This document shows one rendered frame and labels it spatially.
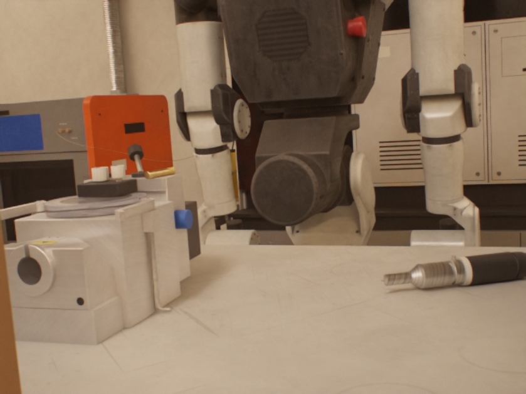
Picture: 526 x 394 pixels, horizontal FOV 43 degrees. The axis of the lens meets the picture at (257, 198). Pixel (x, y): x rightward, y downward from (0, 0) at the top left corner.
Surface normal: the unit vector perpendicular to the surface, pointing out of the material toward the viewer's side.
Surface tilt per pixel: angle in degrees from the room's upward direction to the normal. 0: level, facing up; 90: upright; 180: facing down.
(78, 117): 90
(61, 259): 90
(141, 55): 90
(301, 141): 45
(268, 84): 105
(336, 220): 35
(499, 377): 0
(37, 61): 90
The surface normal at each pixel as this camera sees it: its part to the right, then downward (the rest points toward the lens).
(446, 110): -0.35, -0.29
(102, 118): 0.93, -0.02
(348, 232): -0.26, -0.72
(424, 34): -0.68, 0.14
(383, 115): -0.35, 0.14
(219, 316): -0.07, -0.99
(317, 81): -0.33, 0.40
